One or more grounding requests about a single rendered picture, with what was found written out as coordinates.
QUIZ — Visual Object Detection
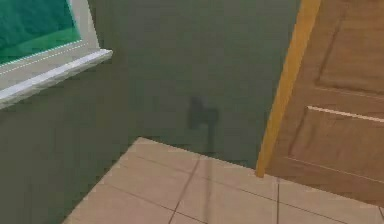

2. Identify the brown wooden room door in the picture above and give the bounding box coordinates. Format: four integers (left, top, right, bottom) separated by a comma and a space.
255, 0, 384, 208

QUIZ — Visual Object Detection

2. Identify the white framed window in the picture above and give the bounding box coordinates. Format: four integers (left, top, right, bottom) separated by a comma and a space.
0, 0, 114, 110

